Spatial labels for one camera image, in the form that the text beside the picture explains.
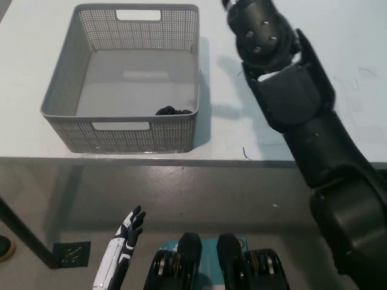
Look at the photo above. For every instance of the right robot hand black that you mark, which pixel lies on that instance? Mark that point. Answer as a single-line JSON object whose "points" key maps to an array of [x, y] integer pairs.
{"points": [[260, 33]]}

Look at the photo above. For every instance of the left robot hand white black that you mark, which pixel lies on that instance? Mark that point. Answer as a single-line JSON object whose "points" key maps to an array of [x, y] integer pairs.
{"points": [[118, 253]]}

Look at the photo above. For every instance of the black webcam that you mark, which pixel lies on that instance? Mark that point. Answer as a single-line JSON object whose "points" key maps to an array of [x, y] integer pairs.
{"points": [[169, 111]]}

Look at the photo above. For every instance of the black table foot plate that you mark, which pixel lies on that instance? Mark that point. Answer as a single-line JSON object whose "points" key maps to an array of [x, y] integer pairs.
{"points": [[72, 254]]}

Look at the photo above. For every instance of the left black robot body block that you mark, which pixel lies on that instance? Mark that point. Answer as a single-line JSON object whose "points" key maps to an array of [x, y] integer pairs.
{"points": [[181, 269]]}

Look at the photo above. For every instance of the black robot body block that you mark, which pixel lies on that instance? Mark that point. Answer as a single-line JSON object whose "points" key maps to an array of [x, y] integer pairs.
{"points": [[181, 269], [239, 269]]}

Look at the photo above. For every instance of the black metal table leg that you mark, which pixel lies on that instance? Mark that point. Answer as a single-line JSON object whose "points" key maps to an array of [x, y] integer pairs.
{"points": [[24, 232]]}

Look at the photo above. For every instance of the dark shoe tan sole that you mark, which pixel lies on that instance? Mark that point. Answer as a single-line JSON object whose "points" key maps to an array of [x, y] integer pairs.
{"points": [[6, 248]]}

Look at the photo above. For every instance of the grey perforated plastic basket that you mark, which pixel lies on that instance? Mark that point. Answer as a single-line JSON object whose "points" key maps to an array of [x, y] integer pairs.
{"points": [[121, 137]]}

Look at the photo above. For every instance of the right black robot body block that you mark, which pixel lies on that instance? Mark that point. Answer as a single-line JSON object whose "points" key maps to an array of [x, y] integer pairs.
{"points": [[239, 269]]}

